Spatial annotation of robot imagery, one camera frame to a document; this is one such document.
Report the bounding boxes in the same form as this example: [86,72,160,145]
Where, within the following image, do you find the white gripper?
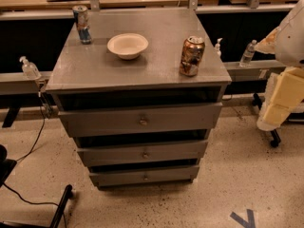
[254,27,304,132]

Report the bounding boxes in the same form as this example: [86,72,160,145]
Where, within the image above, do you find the grey top drawer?
[59,103,222,137]

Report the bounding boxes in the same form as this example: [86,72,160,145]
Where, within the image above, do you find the grey drawer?
[59,103,222,137]
[89,165,200,187]
[77,140,208,167]

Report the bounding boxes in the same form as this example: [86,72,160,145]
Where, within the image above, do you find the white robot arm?
[255,0,304,131]

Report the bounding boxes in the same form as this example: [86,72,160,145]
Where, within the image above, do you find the grey middle drawer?
[77,140,208,167]

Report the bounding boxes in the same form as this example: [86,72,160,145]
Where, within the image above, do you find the grey drawer cabinet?
[47,9,231,175]

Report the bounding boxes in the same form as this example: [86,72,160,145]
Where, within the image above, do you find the grey bottom drawer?
[89,165,200,187]

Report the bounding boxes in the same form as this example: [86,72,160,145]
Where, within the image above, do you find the clear plastic water bottle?
[239,40,257,67]

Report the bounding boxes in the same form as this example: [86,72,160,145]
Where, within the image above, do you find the small white pump bottle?
[215,38,222,57]

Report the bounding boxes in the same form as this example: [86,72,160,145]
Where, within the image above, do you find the crushed orange soda can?
[180,36,205,77]

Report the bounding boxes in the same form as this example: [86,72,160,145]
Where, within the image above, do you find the white paper bowl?
[107,33,149,60]

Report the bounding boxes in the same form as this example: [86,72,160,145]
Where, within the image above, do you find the blue silver energy drink can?
[72,5,92,45]

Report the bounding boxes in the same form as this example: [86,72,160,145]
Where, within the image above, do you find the clear sanitizer pump bottle left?
[19,56,41,80]

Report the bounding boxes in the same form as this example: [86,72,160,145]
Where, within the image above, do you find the black chair base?
[0,144,73,228]

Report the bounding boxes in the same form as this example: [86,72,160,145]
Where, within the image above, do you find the black cable on floor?
[0,104,68,228]

